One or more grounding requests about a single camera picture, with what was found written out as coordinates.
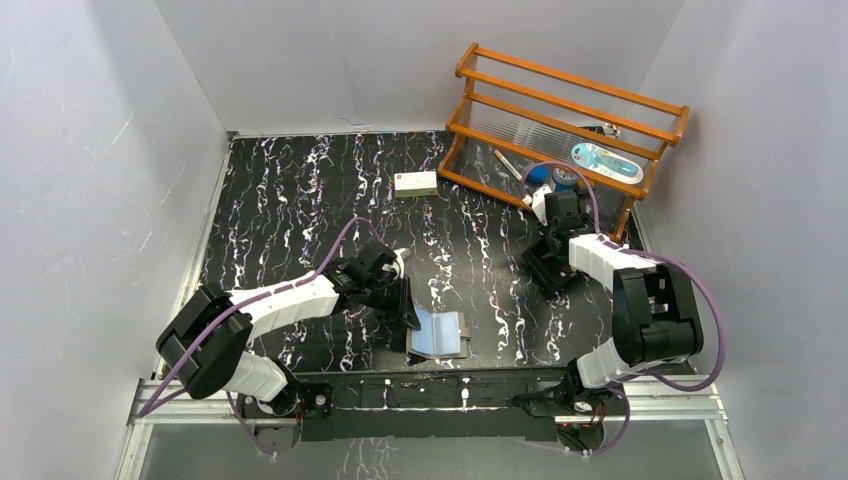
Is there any grey card holder wallet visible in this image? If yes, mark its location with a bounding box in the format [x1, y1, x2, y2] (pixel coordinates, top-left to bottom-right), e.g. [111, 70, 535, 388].
[406, 307, 471, 360]

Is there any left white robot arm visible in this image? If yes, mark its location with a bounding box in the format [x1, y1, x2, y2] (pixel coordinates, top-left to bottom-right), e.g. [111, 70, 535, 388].
[155, 241, 421, 416]

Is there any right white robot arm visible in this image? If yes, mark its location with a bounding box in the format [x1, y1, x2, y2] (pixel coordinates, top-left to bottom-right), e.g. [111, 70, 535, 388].
[513, 186, 704, 414]

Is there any black card tray box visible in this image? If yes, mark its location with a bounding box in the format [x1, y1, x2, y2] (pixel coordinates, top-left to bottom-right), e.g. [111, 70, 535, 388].
[521, 237, 579, 297]

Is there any blue small block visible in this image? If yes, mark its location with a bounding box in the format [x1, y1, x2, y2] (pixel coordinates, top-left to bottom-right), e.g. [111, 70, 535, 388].
[526, 164, 550, 185]

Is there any blister pack blue tool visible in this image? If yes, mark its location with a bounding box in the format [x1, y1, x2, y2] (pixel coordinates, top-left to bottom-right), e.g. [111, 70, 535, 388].
[571, 142, 644, 185]

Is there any white marker pen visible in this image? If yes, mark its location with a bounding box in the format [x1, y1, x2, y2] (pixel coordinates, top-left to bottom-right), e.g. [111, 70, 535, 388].
[494, 149, 523, 184]

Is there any orange wooden shelf rack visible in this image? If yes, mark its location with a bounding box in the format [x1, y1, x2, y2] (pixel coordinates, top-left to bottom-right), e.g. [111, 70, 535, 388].
[436, 43, 691, 240]

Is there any white small cardboard box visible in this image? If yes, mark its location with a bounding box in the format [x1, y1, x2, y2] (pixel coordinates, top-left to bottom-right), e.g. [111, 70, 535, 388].
[393, 171, 438, 198]

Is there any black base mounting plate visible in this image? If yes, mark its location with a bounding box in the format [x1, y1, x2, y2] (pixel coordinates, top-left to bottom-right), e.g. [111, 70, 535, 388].
[300, 367, 600, 442]

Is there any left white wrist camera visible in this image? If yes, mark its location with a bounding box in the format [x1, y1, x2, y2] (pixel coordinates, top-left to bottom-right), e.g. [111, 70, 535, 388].
[391, 248, 409, 279]

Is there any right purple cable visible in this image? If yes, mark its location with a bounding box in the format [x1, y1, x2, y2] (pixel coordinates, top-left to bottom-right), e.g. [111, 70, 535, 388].
[519, 160, 728, 393]

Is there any purple cable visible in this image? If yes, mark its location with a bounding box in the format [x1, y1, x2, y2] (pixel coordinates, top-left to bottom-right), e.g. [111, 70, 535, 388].
[135, 217, 386, 420]
[519, 160, 728, 393]

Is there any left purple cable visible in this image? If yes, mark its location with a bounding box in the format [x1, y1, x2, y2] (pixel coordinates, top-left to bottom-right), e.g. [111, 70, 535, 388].
[135, 217, 386, 420]

